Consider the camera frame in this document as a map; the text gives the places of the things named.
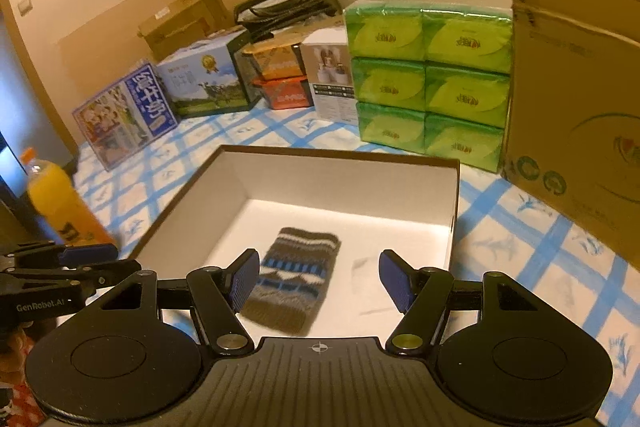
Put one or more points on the blue printed milk carton box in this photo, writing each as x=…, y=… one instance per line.
x=125, y=117

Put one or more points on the cow print milk carton box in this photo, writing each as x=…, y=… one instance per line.
x=200, y=77

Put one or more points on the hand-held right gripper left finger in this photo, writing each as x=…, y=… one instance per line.
x=244, y=281

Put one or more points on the white product box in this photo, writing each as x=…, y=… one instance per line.
x=330, y=77

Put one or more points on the white wall switch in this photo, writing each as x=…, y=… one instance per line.
x=24, y=6

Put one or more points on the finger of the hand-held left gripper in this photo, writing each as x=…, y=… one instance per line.
x=110, y=272
x=90, y=253

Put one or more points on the large brown cardboard box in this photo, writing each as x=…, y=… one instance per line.
x=575, y=82

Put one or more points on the red gift box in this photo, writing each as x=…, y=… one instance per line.
x=282, y=94

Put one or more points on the orange juice bottle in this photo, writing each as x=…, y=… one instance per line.
x=50, y=202

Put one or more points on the striped knitted pouch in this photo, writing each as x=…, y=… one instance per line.
x=300, y=267

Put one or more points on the dark cabinet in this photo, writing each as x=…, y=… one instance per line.
x=12, y=167

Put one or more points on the small brown cardboard box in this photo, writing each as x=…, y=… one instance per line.
x=185, y=17

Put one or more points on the blue checked tablecloth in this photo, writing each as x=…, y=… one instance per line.
x=500, y=232

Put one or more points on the stack of green tissue packs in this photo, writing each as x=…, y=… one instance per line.
x=430, y=82

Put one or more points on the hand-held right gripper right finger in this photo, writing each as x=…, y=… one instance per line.
x=393, y=278

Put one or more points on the black bag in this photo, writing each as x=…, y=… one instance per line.
x=285, y=7

